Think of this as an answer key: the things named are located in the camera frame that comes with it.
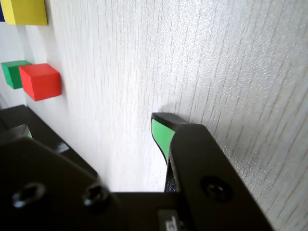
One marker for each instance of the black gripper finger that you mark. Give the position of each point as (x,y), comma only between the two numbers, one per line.
(204,168)
(36,168)

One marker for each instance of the green wooden cube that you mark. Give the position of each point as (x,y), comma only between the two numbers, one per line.
(10,74)

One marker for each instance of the red wooden cube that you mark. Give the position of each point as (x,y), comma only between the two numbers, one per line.
(41,81)

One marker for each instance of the yellow wooden cube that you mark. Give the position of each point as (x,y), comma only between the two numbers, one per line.
(24,10)

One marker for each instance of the blue wooden cube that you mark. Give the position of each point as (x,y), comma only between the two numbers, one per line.
(1,12)

